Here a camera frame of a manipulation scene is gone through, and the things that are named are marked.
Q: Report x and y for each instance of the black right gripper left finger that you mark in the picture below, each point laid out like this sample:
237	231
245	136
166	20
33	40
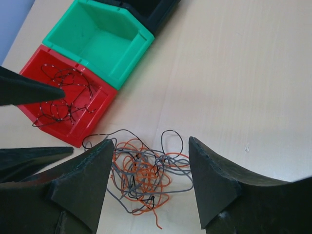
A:
65	197

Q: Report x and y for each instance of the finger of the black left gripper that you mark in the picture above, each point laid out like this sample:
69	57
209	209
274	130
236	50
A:
16	89
17	164

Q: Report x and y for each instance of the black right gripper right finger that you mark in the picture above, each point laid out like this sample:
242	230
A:
234	200

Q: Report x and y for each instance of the red plastic bin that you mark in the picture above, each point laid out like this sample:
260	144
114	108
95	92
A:
87	96

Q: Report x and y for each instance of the green plastic bin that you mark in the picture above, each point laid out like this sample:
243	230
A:
106	39

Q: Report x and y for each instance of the black plastic bin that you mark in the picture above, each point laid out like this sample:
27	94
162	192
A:
151	13

